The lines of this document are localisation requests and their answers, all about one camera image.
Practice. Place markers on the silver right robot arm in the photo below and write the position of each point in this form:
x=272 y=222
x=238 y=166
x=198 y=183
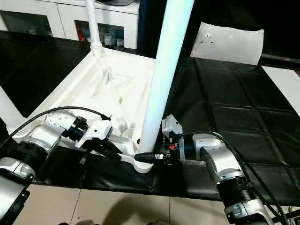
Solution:
x=218 y=154

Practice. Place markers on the dark left robot foot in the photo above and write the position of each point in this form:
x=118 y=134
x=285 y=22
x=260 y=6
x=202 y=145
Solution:
x=85 y=223

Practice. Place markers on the white plastic table top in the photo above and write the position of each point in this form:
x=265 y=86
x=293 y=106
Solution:
x=82 y=89

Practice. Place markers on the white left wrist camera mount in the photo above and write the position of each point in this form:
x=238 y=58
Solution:
x=98 y=132

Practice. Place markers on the black metal rod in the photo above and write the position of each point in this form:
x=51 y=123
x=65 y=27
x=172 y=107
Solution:
x=290 y=212

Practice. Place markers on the white curved plastic panel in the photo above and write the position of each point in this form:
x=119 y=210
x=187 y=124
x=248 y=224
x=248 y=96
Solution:
x=229 y=44

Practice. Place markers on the black padded mat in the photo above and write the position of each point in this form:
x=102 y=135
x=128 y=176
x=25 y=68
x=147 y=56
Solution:
x=234 y=93

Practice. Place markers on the red bottle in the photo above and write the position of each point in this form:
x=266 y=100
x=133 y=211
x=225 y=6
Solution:
x=80 y=35

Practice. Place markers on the white flat board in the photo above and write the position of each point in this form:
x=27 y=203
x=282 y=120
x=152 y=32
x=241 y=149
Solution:
x=286 y=86

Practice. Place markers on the dark side table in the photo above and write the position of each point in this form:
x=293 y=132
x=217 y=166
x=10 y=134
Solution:
x=281 y=60

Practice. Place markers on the dark right robot foot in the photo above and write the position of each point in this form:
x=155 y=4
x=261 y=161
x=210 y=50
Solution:
x=159 y=223

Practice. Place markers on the white glass-door cabinet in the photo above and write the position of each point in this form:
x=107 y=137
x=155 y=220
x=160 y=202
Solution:
x=65 y=18

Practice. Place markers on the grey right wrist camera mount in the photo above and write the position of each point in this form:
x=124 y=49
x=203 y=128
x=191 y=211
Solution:
x=171 y=125

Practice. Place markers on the dark robot foot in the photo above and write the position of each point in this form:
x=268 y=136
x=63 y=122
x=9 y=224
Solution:
x=159 y=223
x=85 y=223

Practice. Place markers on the white plastic table leg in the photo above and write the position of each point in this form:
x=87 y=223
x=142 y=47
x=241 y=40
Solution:
x=9 y=110
x=164 y=70
x=93 y=28

